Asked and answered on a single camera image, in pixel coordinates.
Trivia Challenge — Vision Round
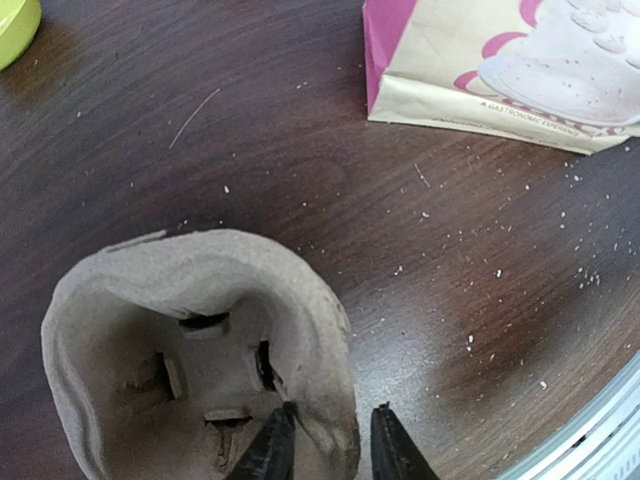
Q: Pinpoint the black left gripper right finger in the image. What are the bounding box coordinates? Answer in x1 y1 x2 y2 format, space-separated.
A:
370 403 439 480

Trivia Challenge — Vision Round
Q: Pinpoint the green plastic bowl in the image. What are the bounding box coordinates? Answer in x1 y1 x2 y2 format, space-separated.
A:
0 0 42 70

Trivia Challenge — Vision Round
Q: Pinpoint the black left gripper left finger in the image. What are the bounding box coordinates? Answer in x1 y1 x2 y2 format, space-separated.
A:
227 402 297 480

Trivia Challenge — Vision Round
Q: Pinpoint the paper cakes bag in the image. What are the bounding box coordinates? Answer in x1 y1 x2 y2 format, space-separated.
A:
363 0 639 154

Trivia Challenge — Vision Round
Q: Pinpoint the cardboard cup carrier stack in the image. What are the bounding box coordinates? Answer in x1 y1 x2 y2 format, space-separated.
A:
41 229 360 479

